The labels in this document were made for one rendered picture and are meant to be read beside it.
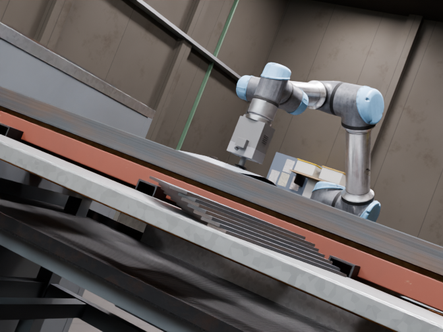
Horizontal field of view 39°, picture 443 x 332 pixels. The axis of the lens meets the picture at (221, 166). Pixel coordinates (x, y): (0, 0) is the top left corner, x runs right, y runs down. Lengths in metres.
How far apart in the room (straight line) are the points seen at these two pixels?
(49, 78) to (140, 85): 9.94
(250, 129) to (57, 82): 0.83
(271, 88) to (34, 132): 0.63
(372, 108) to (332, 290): 1.27
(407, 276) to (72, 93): 1.49
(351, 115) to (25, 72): 1.07
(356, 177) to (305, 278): 1.34
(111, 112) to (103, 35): 8.73
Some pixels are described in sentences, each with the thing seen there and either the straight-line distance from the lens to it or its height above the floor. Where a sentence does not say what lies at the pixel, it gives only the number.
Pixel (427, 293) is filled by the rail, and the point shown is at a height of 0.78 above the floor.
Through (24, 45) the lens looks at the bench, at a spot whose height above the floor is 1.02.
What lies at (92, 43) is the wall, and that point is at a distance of 11.11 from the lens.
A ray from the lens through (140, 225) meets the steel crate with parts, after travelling 5.93.
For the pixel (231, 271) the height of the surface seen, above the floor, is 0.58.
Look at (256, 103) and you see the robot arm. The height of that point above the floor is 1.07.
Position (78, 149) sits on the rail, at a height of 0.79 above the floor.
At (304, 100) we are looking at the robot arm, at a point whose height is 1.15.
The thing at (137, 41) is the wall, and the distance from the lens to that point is 11.89.
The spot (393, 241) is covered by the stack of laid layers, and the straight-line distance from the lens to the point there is 1.22.
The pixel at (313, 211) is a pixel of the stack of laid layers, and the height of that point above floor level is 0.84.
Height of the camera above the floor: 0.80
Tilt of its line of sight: 3 degrees up
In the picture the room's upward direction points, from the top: 21 degrees clockwise
